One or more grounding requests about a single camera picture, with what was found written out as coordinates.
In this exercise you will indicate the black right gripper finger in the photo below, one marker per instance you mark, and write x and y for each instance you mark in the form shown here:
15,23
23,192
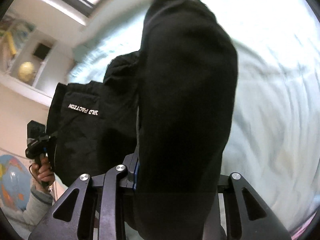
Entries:
131,162

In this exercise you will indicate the grey sleeved left forearm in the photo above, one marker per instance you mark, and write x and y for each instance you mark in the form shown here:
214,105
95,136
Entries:
40,201

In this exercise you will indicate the person left hand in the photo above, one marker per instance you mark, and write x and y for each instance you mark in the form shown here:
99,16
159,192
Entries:
43,176

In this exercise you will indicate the blue world globe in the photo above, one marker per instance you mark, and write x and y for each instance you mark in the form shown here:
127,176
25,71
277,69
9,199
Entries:
15,183

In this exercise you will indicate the yellow ball on shelf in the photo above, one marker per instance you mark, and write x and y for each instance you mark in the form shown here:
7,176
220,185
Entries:
26,71

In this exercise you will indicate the light green quilted comforter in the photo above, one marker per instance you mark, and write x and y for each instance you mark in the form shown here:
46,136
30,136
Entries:
274,137

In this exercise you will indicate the black pants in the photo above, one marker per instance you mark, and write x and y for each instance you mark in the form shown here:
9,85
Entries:
171,101

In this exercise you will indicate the colourful wall map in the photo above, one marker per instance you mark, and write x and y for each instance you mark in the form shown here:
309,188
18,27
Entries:
15,32

